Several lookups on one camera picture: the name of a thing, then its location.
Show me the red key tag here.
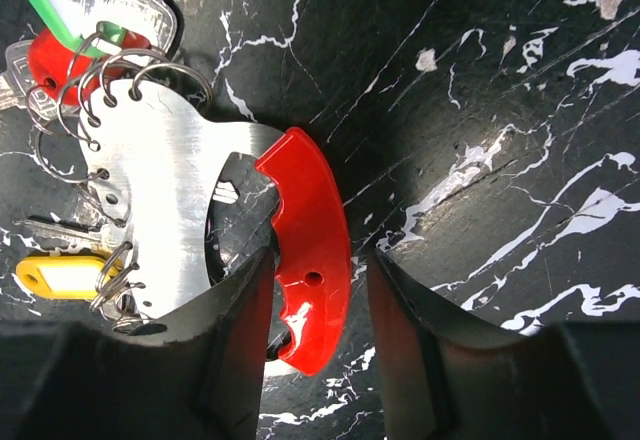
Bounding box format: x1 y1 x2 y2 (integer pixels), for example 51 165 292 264
28 28 151 106

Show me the yellow key tag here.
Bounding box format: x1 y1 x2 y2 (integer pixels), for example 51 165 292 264
15 255 106 301

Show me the metal key holder red handle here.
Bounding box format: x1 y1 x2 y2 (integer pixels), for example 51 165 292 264
27 29 354 379

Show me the silver key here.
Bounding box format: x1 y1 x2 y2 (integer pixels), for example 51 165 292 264
80 0 178 54

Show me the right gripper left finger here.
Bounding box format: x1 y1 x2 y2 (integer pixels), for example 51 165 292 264
1 247 275 439

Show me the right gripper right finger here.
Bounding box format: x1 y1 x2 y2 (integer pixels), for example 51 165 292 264
367 250 639 439

